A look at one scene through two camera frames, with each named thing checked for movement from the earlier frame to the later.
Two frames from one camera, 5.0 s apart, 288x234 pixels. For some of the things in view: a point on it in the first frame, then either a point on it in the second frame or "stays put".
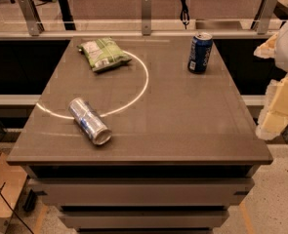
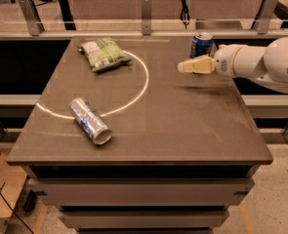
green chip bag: x=103 y=53 stays put
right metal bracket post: x=266 y=12 stays put
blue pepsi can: x=200 y=52 stays put
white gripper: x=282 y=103 to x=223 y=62
